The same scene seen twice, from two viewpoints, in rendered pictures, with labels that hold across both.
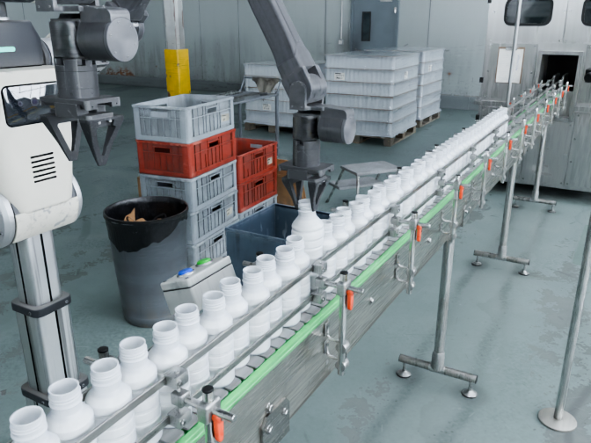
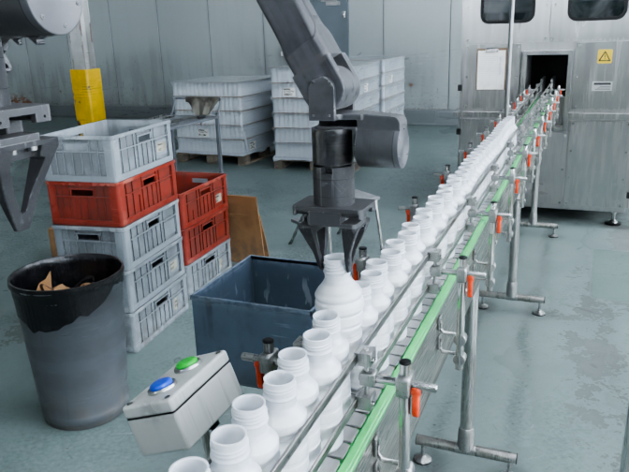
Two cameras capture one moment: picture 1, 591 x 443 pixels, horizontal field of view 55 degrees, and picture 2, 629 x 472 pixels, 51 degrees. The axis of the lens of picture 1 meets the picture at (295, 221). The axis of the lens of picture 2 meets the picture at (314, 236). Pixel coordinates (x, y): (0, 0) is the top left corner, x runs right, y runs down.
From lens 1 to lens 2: 0.31 m
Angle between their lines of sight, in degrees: 7
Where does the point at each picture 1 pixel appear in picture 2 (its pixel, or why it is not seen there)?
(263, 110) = (198, 137)
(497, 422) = not seen: outside the picture
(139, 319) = (65, 420)
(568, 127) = (563, 137)
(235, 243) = (205, 316)
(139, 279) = (63, 366)
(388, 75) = not seen: hidden behind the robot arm
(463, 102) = (430, 116)
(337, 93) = (287, 112)
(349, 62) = not seen: hidden behind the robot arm
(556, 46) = (542, 45)
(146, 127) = (59, 165)
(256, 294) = (288, 417)
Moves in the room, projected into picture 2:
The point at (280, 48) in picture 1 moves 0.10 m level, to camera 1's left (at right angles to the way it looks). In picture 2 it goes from (290, 28) to (211, 31)
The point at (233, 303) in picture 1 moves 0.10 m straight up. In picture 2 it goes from (257, 440) to (252, 354)
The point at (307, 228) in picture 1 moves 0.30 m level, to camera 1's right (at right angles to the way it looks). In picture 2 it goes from (342, 298) to (545, 281)
